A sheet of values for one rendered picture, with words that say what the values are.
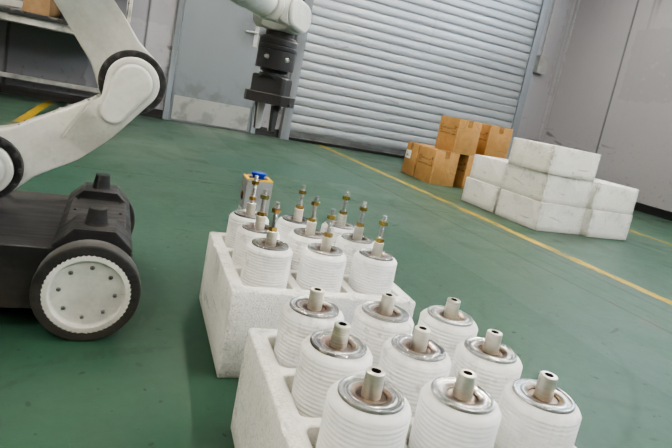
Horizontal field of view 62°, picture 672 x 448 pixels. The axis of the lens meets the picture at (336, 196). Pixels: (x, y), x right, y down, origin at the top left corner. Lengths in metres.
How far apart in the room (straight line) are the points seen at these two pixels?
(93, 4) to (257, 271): 0.67
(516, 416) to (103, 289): 0.81
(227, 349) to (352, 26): 5.71
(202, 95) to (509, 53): 3.90
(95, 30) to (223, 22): 4.94
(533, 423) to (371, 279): 0.54
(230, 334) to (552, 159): 2.86
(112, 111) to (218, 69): 4.96
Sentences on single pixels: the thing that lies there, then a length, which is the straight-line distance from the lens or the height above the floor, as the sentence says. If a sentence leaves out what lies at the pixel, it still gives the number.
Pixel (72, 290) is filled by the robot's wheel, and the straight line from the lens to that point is 1.21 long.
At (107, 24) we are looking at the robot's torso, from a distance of 1.35.
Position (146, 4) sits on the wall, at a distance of 6.19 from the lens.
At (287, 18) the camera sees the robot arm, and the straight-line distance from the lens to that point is 1.23.
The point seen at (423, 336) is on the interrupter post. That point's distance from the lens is 0.78.
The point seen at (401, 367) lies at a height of 0.24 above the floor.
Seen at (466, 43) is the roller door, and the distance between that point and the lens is 7.30.
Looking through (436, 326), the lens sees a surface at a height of 0.24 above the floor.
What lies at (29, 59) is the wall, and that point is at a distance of 6.22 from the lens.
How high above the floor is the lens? 0.56
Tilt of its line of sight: 10 degrees down
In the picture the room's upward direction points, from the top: 11 degrees clockwise
